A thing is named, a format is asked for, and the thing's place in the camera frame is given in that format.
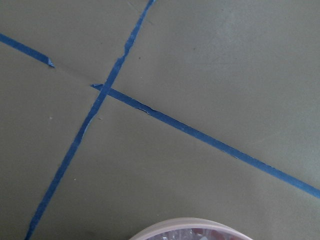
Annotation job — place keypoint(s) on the pile of ice cubes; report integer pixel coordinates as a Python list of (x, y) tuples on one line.
[(193, 234)]

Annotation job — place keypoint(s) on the pink bowl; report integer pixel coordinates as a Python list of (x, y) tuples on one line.
[(186, 223)]

